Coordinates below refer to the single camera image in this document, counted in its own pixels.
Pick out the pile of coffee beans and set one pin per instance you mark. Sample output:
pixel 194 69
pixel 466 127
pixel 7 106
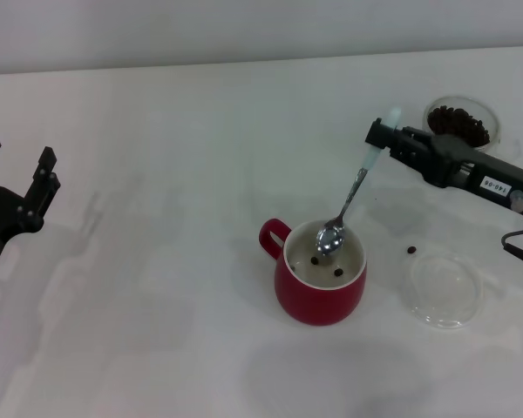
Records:
pixel 455 122

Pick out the clear glass cup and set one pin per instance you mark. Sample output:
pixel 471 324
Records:
pixel 494 122

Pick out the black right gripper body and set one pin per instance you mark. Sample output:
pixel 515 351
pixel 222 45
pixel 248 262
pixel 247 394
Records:
pixel 466 167

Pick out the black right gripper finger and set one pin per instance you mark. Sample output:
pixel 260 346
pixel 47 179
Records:
pixel 381 135

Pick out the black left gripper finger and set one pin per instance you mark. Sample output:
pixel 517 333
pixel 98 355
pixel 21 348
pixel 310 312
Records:
pixel 43 187

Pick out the red ceramic mug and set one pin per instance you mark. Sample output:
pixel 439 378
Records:
pixel 322 305

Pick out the clear glass dish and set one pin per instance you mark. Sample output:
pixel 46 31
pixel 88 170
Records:
pixel 444 291

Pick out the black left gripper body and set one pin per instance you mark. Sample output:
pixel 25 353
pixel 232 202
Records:
pixel 0 217

